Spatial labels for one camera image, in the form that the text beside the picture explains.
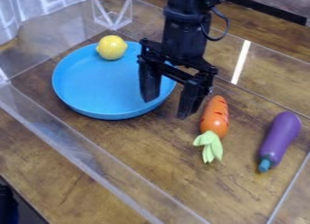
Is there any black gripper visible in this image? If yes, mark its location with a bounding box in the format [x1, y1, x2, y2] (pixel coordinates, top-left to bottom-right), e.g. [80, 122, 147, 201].
[138, 7, 218, 120]

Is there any orange toy carrot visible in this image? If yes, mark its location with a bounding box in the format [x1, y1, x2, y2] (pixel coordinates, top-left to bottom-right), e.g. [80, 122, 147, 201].
[192, 95, 228, 163]

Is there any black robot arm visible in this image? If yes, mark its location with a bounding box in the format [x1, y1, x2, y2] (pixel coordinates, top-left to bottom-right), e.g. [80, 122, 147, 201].
[138, 0, 220, 119]

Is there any blue round tray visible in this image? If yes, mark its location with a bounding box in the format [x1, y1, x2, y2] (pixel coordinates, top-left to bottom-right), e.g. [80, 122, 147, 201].
[52, 41, 175, 120]

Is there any yellow toy lemon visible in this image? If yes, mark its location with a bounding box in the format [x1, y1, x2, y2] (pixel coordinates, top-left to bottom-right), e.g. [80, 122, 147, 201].
[96, 35, 127, 60]

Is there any purple toy eggplant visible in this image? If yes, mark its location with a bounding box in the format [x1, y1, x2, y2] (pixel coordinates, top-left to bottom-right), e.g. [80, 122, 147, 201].
[258, 112, 302, 172]

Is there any white curtain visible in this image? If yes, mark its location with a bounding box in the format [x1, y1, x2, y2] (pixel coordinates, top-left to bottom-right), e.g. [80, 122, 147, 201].
[0, 0, 85, 45]

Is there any clear acrylic enclosure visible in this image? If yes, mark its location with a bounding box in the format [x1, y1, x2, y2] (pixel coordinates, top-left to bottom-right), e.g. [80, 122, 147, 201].
[0, 2, 310, 224]

